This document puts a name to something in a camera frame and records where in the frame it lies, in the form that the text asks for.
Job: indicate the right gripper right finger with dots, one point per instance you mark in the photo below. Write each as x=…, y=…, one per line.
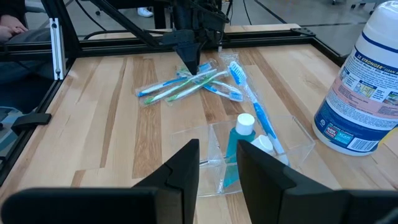
x=311, y=208

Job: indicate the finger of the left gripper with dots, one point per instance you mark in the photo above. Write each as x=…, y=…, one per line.
x=189, y=57

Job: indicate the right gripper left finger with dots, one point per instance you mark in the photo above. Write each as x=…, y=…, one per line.
x=93, y=205

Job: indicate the blue mouthwash bottle white cap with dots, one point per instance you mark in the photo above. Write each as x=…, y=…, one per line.
x=263, y=143
x=245, y=124

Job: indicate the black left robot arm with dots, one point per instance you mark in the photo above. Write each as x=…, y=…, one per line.
x=199, y=15

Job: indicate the person's foot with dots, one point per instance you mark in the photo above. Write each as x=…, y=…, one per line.
x=145, y=12

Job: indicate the black plastic clamp foot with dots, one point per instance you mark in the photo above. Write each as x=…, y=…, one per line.
x=31, y=121

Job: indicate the clear acrylic organizer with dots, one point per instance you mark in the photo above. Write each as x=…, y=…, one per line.
x=211, y=161

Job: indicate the white wipes canister blue label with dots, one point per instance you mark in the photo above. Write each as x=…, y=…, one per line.
x=357, y=102

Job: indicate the person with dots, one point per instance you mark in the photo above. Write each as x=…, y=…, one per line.
x=31, y=39

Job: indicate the person's hand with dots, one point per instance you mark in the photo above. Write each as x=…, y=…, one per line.
x=12, y=29

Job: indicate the black metal table frame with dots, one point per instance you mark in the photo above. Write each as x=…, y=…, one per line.
x=264, y=39

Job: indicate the silver aluminium extrusion bracket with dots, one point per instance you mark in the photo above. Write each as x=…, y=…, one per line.
x=57, y=46

